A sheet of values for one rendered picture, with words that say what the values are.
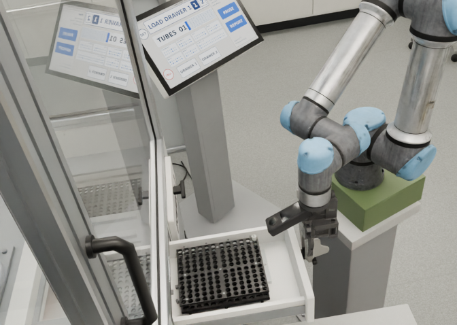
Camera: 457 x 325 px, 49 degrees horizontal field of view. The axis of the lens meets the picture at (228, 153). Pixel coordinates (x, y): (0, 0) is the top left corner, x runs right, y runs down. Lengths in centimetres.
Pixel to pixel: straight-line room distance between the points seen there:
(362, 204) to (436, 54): 50
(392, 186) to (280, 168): 140
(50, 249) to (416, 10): 97
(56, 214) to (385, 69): 346
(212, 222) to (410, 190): 125
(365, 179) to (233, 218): 119
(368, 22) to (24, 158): 97
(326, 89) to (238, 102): 229
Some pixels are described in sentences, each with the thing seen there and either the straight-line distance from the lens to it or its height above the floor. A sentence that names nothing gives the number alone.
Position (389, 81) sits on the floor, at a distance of 369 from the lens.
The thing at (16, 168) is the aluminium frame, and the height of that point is 169.
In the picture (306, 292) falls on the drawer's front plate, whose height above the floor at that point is 93.
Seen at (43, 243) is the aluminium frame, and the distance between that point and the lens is 53.
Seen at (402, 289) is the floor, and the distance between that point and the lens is 243.
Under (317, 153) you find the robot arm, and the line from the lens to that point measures 108.
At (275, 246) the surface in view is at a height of 84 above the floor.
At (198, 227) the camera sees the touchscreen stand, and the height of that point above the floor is 4.
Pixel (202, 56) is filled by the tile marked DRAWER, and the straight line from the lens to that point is 198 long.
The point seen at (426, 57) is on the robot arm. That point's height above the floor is 133.
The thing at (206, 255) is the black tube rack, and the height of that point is 87.
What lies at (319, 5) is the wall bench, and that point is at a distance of 432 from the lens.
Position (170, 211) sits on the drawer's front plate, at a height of 93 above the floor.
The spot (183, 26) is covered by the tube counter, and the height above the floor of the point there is 112.
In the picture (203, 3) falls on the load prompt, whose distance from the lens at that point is 207.
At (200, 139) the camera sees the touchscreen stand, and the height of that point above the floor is 59.
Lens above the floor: 195
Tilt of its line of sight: 40 degrees down
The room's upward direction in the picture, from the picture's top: 7 degrees counter-clockwise
